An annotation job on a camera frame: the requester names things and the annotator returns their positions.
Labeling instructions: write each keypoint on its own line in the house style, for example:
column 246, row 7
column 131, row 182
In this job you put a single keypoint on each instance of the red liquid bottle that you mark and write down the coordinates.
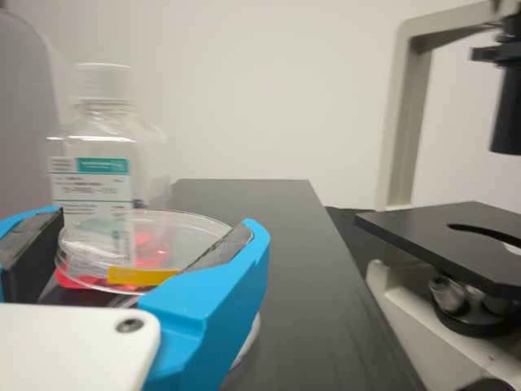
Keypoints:
column 102, row 134

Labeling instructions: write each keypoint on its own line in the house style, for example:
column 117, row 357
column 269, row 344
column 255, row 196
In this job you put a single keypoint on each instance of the cream microscope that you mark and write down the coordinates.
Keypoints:
column 443, row 244

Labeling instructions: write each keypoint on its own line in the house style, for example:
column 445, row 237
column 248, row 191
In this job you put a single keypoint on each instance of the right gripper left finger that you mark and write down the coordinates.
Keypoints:
column 24, row 252

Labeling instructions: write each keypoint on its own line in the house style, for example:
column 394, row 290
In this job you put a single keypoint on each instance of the petri dish lid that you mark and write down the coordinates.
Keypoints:
column 142, row 236

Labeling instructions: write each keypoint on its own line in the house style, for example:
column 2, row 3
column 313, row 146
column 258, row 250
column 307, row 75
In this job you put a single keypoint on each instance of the black platform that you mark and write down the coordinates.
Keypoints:
column 309, row 285

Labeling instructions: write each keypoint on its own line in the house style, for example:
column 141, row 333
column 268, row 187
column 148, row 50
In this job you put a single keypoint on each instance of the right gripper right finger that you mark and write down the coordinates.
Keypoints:
column 211, row 301

